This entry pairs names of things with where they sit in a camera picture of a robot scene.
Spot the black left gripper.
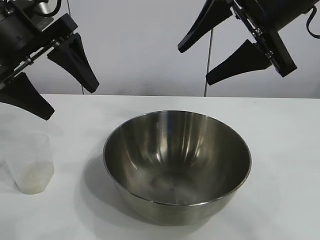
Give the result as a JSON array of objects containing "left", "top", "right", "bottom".
[{"left": 0, "top": 12, "right": 100, "bottom": 121}]

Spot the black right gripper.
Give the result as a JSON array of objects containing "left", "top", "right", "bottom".
[{"left": 177, "top": 0, "right": 317, "bottom": 86}]

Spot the clear plastic measuring cup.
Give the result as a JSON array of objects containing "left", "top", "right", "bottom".
[{"left": 2, "top": 133, "right": 55, "bottom": 195}]

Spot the white uncooked rice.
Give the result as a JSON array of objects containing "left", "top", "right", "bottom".
[{"left": 16, "top": 161, "right": 55, "bottom": 194}]

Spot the stainless steel mixing bowl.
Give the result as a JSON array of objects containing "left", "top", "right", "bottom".
[{"left": 102, "top": 109, "right": 253, "bottom": 227}]

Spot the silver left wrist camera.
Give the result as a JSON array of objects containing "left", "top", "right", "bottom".
[{"left": 34, "top": 0, "right": 52, "bottom": 15}]

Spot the black left camera cable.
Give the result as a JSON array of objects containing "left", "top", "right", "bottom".
[{"left": 49, "top": 0, "right": 63, "bottom": 13}]

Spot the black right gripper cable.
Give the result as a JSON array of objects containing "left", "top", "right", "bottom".
[{"left": 305, "top": 6, "right": 320, "bottom": 40}]

